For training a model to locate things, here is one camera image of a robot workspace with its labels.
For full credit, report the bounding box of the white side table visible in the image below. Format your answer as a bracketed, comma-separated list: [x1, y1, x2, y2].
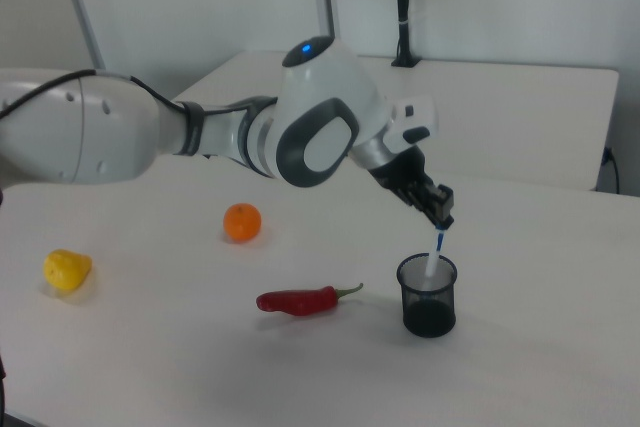
[169, 50, 620, 193]

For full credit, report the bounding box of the orange mandarin fruit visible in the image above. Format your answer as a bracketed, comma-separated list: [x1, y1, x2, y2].
[223, 202, 263, 243]

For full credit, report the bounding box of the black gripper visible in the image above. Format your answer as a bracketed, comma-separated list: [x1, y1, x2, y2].
[368, 145, 457, 230]

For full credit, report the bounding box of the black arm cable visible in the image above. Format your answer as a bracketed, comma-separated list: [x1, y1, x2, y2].
[0, 68, 204, 121]

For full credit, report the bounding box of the black pole with base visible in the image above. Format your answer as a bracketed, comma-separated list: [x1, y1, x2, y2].
[390, 0, 422, 69]

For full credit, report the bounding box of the black wall cable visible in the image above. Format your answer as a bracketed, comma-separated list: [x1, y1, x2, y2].
[602, 145, 622, 195]

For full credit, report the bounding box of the black mesh pen cup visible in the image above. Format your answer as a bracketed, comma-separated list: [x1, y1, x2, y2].
[396, 254, 459, 338]

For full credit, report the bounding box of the red chili pepper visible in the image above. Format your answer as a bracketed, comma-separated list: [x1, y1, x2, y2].
[255, 282, 365, 319]

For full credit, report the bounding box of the white blue marker pen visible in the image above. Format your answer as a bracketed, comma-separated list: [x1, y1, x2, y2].
[423, 227, 448, 293]

